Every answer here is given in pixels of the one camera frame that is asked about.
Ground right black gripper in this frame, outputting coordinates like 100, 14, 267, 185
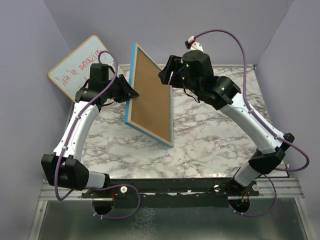
157, 54, 200, 97

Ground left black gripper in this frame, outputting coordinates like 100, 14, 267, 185
103, 73, 140, 103

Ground brown cardboard backing board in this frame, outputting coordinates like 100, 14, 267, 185
130, 47, 172, 143

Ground blue wooden photo frame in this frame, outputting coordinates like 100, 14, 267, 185
123, 42, 175, 149

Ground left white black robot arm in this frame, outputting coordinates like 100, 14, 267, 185
41, 63, 139, 198

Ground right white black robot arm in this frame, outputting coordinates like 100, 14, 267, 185
158, 50, 290, 196

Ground small whiteboard with red writing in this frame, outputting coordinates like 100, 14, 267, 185
48, 35, 115, 101

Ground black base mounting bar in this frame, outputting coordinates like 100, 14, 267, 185
82, 177, 259, 209

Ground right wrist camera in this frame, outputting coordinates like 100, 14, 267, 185
184, 36, 204, 53

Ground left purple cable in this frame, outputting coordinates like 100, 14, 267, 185
53, 50, 141, 221

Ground purple cable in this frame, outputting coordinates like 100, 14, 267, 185
53, 50, 141, 221
193, 29, 311, 218

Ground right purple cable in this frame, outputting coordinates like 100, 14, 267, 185
193, 29, 311, 218

